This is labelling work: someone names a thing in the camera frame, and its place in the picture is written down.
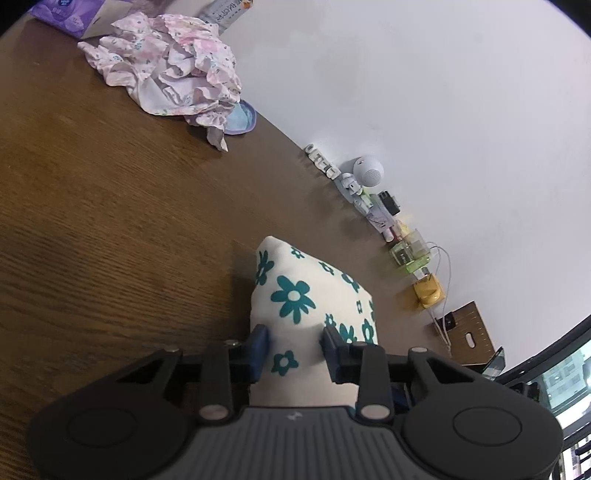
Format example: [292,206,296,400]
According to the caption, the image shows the cream green floral garment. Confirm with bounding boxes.
[250,236,378,408]

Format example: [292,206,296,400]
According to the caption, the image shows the yellow mug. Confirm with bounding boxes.
[413,273,446,309]

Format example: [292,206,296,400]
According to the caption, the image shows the brown cardboard stand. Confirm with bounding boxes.
[437,301,496,366]

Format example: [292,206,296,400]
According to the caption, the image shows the clear glass cup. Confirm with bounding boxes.
[390,229,431,274]

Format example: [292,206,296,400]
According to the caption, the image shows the upright phone screen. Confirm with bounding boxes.
[482,347,506,381]

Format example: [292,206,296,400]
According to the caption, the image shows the white tin box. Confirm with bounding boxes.
[366,204,394,234]

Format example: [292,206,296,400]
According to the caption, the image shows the black charger block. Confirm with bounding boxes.
[378,190,401,216]

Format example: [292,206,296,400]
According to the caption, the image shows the white robot figurine speaker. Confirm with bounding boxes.
[335,155,385,203]

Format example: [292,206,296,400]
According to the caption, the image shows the computer monitor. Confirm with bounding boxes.
[496,314,591,480]

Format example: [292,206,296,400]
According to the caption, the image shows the white power strip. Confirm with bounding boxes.
[304,144,342,181]

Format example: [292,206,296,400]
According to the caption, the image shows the light blue cloth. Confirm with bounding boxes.
[224,100,257,136]

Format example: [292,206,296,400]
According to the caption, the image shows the pink floral crumpled garment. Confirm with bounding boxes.
[77,12,242,152]

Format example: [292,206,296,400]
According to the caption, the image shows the plastic drink bottle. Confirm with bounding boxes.
[197,0,253,34]

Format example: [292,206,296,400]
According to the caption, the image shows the purple tissue box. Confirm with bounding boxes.
[29,0,131,40]

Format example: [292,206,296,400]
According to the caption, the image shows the white charging cable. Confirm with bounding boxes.
[421,242,454,354]

